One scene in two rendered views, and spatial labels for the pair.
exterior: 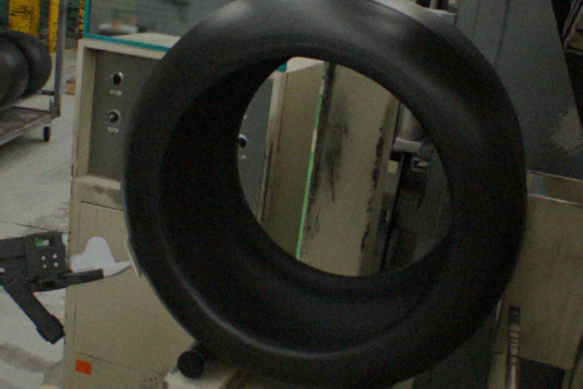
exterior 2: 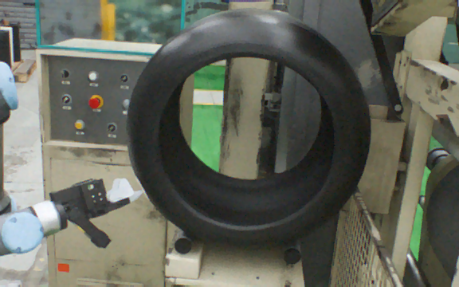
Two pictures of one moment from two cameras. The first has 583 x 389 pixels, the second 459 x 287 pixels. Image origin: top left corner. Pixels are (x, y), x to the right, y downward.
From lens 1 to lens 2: 0.31 m
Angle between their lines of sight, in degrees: 12
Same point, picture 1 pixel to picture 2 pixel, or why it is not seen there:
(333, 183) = (237, 125)
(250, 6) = (205, 29)
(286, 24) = (231, 38)
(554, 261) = (373, 154)
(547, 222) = not seen: hidden behind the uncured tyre
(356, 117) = (247, 84)
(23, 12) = not seen: outside the picture
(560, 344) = (380, 200)
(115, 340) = (84, 245)
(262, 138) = not seen: hidden behind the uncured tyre
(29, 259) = (86, 198)
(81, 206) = (51, 161)
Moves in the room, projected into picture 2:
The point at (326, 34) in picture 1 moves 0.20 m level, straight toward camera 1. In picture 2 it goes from (256, 42) to (281, 56)
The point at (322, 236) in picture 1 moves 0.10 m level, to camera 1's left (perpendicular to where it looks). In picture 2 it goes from (233, 158) to (201, 158)
